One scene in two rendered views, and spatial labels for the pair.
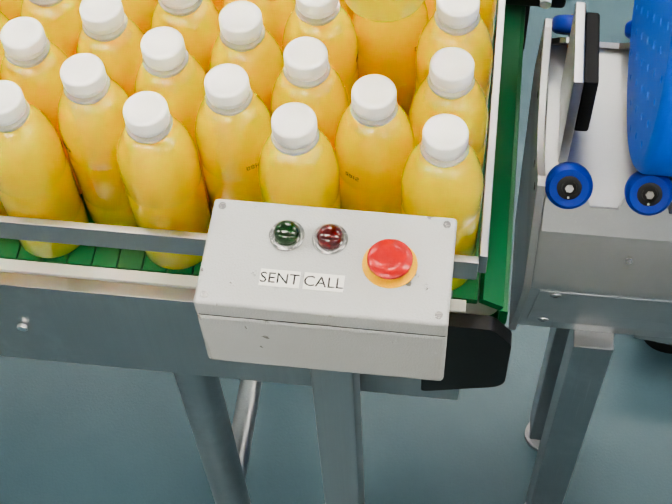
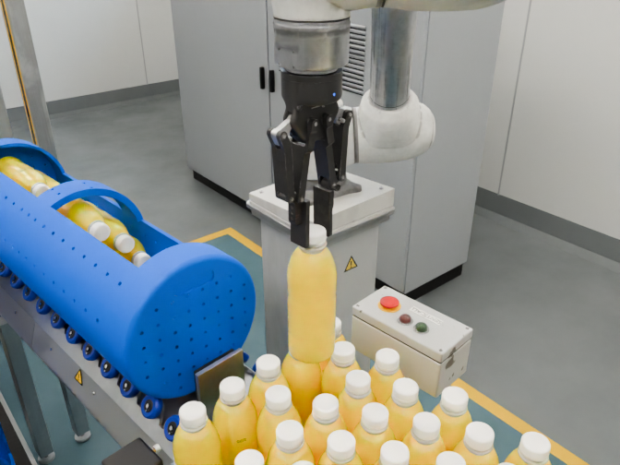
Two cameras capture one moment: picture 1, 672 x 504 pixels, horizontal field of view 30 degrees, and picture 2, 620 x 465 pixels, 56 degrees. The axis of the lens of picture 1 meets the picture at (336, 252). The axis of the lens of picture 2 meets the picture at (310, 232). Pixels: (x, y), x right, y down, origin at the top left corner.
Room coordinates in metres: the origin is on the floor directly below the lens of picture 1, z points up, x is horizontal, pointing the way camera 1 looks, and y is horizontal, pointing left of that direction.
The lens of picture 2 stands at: (1.35, 0.35, 1.75)
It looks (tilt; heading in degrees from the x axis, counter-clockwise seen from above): 28 degrees down; 215
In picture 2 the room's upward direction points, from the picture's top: straight up
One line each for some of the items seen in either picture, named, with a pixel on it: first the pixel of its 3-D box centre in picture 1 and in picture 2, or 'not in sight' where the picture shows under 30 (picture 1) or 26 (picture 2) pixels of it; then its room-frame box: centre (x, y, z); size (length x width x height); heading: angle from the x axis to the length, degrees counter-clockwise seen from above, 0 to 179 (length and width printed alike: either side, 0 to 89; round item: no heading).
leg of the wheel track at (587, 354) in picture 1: (562, 437); not in sight; (0.69, -0.30, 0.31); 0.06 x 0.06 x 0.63; 80
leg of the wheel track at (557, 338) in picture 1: (564, 348); not in sight; (0.83, -0.32, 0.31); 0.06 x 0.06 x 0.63; 80
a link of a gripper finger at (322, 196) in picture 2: not in sight; (322, 210); (0.73, -0.05, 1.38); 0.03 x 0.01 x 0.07; 80
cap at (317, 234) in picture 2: not in sight; (312, 235); (0.76, -0.05, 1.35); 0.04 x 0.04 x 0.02
